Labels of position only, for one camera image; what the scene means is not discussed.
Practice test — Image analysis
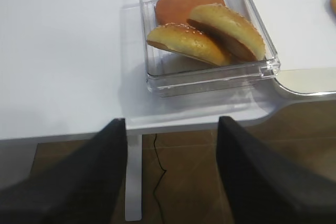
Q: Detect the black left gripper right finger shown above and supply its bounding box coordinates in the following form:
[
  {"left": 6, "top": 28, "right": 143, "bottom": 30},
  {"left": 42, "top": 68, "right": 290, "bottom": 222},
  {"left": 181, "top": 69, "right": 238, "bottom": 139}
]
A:
[{"left": 217, "top": 116, "right": 335, "bottom": 223}]

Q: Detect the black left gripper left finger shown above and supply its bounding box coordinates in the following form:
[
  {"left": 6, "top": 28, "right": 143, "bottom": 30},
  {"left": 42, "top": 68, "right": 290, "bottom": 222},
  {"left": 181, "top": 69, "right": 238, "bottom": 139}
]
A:
[{"left": 1, "top": 119, "right": 127, "bottom": 223}]

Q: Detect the white table leg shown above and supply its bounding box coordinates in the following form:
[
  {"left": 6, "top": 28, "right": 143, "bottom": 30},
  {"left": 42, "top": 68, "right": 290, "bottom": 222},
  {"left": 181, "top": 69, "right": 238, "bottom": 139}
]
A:
[{"left": 124, "top": 135, "right": 142, "bottom": 222}]

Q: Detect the sesame bun top rear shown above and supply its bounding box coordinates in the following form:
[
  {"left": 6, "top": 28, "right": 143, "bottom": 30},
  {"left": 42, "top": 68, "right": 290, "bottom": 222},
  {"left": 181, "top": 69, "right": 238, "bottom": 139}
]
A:
[{"left": 187, "top": 3, "right": 266, "bottom": 62}]

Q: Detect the sesame bun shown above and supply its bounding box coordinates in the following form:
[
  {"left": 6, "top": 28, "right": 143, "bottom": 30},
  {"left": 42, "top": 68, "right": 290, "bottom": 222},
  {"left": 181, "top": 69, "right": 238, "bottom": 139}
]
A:
[
  {"left": 146, "top": 23, "right": 232, "bottom": 66},
  {"left": 187, "top": 3, "right": 266, "bottom": 62}
]

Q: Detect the sesame bun top front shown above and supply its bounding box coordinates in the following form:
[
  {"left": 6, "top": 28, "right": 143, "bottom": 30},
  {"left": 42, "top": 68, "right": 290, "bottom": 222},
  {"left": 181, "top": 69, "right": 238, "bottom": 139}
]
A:
[{"left": 146, "top": 23, "right": 232, "bottom": 66}]

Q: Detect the clear plastic bun box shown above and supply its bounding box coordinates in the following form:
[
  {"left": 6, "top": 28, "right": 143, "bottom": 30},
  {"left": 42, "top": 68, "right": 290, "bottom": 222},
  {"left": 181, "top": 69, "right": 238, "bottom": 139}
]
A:
[{"left": 139, "top": 0, "right": 280, "bottom": 97}]

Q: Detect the silver metal tray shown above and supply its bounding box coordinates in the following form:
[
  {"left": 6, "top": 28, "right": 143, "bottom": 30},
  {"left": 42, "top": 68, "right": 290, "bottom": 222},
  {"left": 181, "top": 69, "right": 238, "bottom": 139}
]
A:
[{"left": 253, "top": 0, "right": 335, "bottom": 96}]

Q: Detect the bun bottom on tray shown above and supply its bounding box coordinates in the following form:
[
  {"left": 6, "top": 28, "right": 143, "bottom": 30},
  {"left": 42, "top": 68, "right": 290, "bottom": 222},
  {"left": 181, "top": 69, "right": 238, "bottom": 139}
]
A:
[{"left": 330, "top": 0, "right": 336, "bottom": 14}]

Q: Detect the plain brown bun bottom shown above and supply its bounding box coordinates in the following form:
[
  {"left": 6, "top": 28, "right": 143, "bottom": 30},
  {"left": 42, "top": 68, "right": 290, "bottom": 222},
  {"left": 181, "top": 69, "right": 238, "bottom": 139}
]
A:
[{"left": 155, "top": 0, "right": 225, "bottom": 25}]

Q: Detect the black cable on floor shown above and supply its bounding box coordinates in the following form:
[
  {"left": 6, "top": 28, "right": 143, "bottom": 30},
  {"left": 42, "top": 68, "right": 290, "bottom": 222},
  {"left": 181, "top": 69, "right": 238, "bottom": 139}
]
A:
[{"left": 153, "top": 134, "right": 167, "bottom": 224}]

